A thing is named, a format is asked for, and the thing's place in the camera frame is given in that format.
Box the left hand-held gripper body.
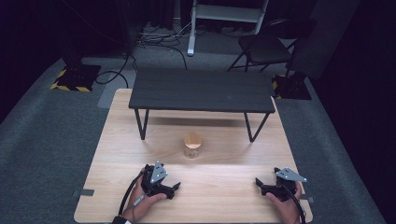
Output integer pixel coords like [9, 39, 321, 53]
[141, 161, 176, 201]

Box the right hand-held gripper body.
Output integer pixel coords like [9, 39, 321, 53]
[262, 166, 308, 202]

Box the glass jar with wooden lid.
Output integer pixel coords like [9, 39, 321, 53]
[183, 133, 204, 160]

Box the person's left hand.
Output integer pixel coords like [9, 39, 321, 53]
[121, 167, 168, 224]

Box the person's right hand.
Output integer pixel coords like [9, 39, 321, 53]
[265, 181, 304, 224]

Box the black striped stand base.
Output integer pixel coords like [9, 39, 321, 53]
[271, 72, 313, 101]
[49, 63, 103, 93]

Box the black raised shelf with legs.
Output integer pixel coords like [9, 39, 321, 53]
[128, 67, 276, 144]

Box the black folding chair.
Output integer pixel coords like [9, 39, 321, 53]
[226, 18, 318, 77]

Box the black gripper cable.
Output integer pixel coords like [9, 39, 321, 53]
[279, 183, 308, 224]
[118, 170, 148, 218]

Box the thin grey cable with plug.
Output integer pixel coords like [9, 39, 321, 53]
[131, 193, 147, 222]

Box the black floor cable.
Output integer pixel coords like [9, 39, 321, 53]
[94, 51, 139, 90]

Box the bundle of floor cables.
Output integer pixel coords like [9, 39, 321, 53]
[135, 21, 195, 71]

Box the white metal desk frame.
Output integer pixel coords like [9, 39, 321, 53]
[186, 0, 271, 57]

